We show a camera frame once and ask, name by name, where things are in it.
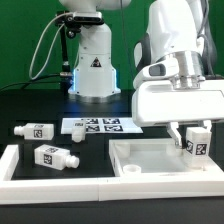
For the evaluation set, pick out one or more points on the white square tabletop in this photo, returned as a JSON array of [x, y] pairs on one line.
[[153, 158]]

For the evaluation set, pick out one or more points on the black camera on stand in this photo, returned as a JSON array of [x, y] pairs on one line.
[[69, 25]]

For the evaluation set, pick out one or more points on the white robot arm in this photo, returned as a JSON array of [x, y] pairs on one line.
[[174, 83]]

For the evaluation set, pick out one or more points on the white U-shaped fence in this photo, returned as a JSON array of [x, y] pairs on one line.
[[97, 189]]

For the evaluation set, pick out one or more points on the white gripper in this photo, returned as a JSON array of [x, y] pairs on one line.
[[156, 103]]

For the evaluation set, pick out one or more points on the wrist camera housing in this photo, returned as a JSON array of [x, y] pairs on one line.
[[158, 71]]

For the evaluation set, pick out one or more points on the white marker sheet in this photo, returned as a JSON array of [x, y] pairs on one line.
[[102, 125]]

